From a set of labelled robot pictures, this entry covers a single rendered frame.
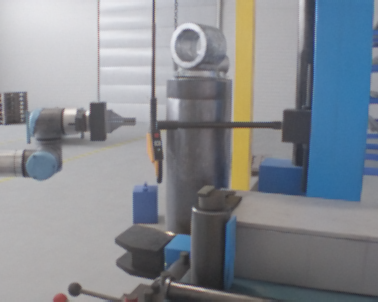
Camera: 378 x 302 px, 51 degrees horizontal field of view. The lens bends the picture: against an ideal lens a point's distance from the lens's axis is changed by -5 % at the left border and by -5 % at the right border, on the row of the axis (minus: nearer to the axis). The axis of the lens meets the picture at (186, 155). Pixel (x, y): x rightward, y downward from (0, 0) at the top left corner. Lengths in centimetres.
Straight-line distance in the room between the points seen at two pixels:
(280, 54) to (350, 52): 1084
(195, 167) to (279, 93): 1077
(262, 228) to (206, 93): 56
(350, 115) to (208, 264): 62
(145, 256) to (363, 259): 64
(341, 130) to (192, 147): 46
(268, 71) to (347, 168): 1089
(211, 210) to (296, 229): 18
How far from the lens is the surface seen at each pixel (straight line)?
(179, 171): 133
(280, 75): 1201
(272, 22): 1216
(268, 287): 88
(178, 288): 79
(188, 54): 142
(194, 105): 128
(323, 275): 88
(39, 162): 129
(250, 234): 86
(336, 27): 122
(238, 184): 404
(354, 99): 121
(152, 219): 423
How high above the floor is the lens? 148
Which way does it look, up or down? 11 degrees down
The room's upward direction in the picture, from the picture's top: 1 degrees clockwise
